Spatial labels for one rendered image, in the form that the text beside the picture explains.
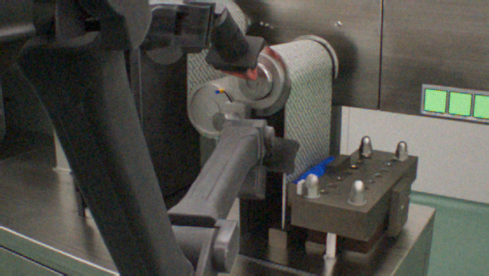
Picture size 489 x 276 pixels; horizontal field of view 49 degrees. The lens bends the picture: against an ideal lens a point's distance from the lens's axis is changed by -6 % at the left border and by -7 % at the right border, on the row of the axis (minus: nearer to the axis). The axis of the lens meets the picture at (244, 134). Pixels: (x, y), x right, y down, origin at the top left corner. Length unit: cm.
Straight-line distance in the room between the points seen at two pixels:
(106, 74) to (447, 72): 107
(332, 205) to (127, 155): 74
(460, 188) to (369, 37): 261
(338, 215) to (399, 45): 47
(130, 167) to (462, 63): 103
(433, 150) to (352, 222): 280
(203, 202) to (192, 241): 9
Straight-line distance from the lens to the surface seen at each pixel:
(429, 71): 136
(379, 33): 138
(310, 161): 129
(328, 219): 112
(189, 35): 90
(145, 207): 44
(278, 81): 112
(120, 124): 39
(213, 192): 70
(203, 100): 123
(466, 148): 382
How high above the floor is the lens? 145
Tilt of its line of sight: 16 degrees down
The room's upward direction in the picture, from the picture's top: straight up
